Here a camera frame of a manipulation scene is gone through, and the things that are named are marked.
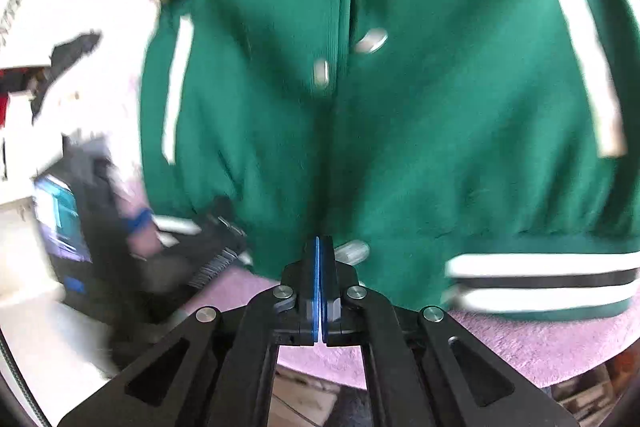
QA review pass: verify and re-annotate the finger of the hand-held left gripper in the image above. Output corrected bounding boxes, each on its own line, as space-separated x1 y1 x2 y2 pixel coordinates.
187 234 253 292
200 196 249 242

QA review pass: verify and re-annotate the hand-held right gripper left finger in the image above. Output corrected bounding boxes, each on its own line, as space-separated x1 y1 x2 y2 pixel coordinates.
57 234 321 427

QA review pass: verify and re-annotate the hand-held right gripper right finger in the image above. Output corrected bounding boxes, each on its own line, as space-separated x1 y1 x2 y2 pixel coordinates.
320 234 576 427

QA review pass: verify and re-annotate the green varsity jacket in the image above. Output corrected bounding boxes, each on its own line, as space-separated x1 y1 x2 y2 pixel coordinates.
140 0 640 323

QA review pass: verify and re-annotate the floral pink blanket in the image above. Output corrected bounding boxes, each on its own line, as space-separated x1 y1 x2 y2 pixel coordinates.
100 0 640 390

